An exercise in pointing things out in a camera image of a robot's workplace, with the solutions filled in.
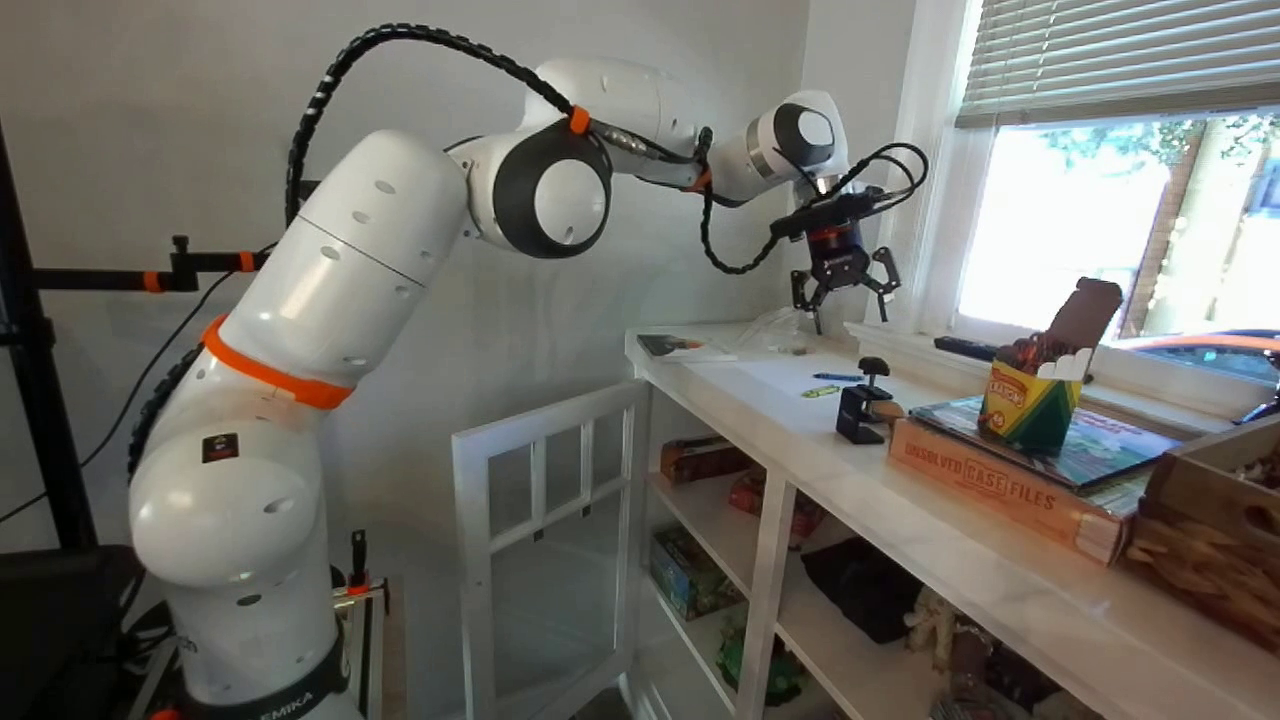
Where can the Thomas and Friends book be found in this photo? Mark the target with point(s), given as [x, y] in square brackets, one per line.
[1106, 444]

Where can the brown wooden crate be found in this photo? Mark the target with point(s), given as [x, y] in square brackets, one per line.
[1207, 533]

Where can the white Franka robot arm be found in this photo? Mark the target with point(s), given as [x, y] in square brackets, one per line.
[242, 533]

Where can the black low box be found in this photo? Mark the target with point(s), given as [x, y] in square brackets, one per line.
[40, 624]

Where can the black bag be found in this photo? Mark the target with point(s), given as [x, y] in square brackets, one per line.
[866, 587]

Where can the black marker on sill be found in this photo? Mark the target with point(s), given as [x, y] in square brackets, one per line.
[964, 348]

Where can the black clamp mount with knob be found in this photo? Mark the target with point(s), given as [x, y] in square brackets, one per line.
[863, 404]

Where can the green package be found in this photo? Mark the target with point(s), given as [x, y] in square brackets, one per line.
[761, 666]

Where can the small wooden block toy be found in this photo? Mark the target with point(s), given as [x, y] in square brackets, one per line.
[893, 413]

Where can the orange black bar clamp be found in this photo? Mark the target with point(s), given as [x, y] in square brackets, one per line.
[356, 566]

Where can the pile of toys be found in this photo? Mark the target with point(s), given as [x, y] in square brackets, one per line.
[987, 663]

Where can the teal game box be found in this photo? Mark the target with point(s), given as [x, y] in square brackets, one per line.
[694, 570]

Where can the wide white window blind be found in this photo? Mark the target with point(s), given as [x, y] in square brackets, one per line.
[1120, 60]

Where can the blue marker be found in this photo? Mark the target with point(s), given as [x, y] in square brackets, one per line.
[836, 378]

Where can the red flat package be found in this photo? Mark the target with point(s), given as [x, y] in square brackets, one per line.
[806, 513]

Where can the white open shelf cabinet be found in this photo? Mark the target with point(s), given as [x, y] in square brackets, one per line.
[766, 602]

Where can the yellow green crayon box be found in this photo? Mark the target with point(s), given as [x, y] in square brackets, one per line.
[1024, 403]

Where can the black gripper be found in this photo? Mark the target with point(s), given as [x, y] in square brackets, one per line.
[836, 260]

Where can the black metal tripod stand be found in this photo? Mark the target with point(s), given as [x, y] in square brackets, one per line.
[53, 403]

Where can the window with garden view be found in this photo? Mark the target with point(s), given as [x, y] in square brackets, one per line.
[1055, 225]

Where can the brown cardboard box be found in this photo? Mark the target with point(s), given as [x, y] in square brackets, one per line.
[704, 461]

